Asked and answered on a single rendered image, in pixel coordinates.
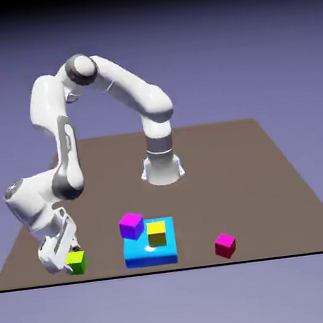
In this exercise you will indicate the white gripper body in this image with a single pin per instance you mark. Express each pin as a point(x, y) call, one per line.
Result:
point(55, 246)

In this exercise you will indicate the small green cube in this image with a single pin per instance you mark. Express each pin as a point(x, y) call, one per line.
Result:
point(76, 263)

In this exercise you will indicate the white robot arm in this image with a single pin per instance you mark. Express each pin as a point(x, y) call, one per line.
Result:
point(49, 107)

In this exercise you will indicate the small purple cube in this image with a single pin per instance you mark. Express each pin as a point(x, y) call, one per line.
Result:
point(131, 225)

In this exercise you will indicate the small yellow cube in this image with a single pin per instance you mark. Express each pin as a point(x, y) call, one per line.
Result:
point(156, 233)

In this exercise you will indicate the small magenta cube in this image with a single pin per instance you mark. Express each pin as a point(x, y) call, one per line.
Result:
point(225, 245)

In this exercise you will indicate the large blue box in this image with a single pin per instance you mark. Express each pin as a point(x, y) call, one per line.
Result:
point(150, 254)

